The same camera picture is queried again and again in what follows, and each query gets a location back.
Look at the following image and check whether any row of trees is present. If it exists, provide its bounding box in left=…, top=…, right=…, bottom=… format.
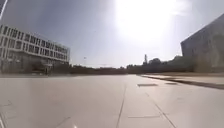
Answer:
left=49, top=55, right=201, bottom=76

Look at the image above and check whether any white building with window grid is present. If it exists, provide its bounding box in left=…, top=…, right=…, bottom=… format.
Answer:
left=0, top=23, right=71, bottom=74

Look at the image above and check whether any raised stone platform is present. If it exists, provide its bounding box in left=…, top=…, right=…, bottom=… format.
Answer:
left=139, top=73, right=224, bottom=91

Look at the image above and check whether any dark grey building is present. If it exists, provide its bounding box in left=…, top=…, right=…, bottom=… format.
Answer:
left=180, top=13, right=224, bottom=74

